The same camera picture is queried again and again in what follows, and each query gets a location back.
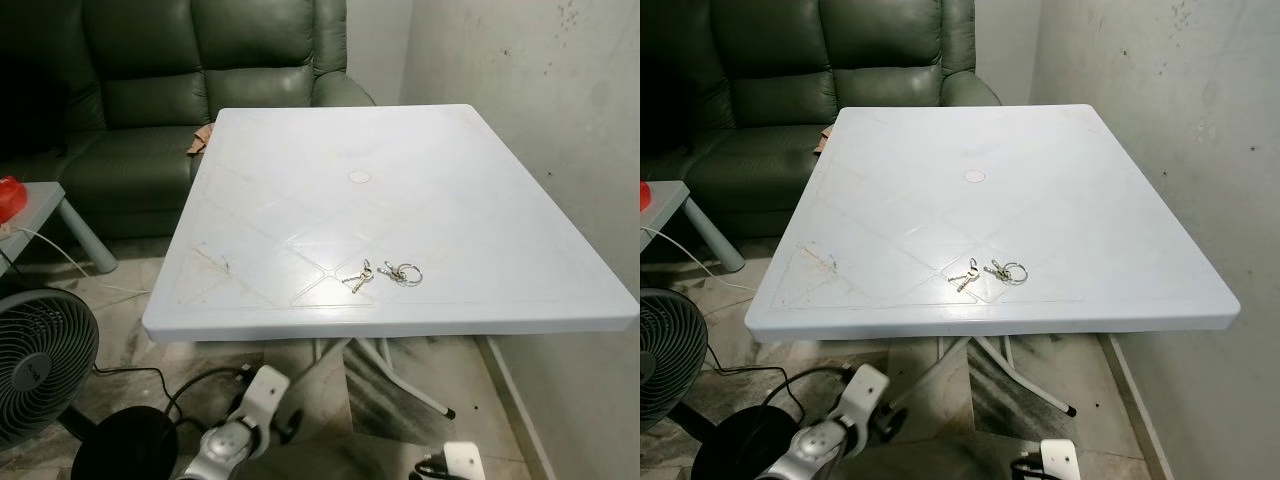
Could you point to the silver keys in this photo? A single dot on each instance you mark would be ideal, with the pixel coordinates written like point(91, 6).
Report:
point(361, 277)
point(968, 276)

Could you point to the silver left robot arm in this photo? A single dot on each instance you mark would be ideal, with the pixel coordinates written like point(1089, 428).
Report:
point(225, 447)
point(815, 447)

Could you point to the white plastic folding table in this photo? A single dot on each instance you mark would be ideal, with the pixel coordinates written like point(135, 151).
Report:
point(350, 225)
point(985, 225)

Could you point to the black floor fan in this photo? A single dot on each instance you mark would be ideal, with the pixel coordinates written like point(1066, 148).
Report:
point(40, 360)
point(665, 360)

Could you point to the round white table plug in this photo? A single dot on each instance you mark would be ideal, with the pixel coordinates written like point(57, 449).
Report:
point(359, 177)
point(974, 176)

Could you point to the brown cloth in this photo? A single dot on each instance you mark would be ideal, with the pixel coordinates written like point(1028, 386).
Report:
point(824, 142)
point(200, 142)

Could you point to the grey side table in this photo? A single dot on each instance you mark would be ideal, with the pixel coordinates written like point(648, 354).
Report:
point(668, 200)
point(45, 205)

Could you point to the red plastic object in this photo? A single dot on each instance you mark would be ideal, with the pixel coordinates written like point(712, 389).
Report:
point(644, 196)
point(10, 198)

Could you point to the dark green leather sofa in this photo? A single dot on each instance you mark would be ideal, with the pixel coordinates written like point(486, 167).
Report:
point(150, 100)
point(780, 100)

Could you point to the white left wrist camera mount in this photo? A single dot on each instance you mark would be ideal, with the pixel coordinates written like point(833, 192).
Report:
point(865, 390)
point(265, 392)

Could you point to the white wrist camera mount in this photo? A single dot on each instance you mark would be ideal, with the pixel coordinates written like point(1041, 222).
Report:
point(1060, 461)
point(265, 392)
point(463, 461)
point(865, 390)

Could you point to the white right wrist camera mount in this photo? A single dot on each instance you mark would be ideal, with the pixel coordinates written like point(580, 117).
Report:
point(463, 461)
point(1060, 461)

